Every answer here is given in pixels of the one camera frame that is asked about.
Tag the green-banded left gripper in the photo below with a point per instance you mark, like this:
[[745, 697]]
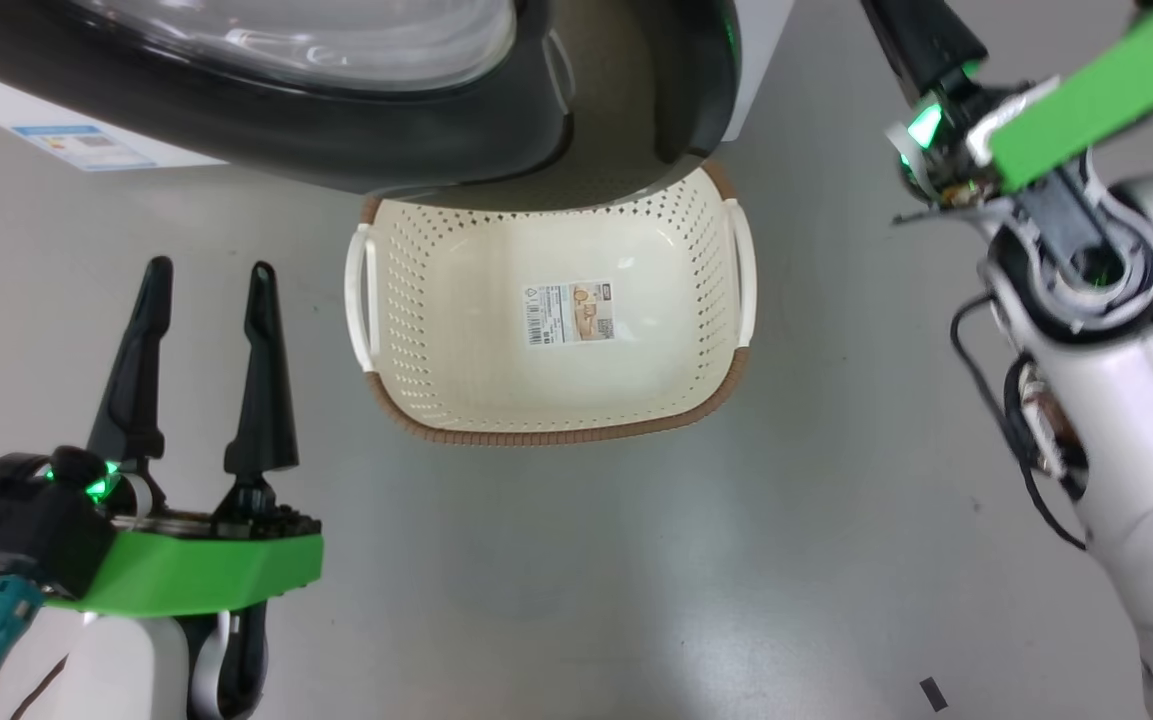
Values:
[[206, 570]]

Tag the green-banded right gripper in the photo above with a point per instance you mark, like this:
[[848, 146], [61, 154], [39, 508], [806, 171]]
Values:
[[1086, 100]]

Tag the black glass washing machine door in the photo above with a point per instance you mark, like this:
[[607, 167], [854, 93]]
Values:
[[336, 140]]

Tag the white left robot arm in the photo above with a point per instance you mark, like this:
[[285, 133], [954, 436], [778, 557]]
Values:
[[126, 670]]

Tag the cream perforated laundry basket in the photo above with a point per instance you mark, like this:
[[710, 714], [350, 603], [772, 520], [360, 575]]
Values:
[[456, 300]]

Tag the printed basket label sticker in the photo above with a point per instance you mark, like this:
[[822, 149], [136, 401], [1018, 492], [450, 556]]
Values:
[[570, 314]]

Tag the blue energy label sticker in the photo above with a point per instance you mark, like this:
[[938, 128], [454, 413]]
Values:
[[86, 148]]

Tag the black floor tape piece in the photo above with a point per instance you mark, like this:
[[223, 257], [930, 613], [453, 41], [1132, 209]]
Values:
[[934, 694]]

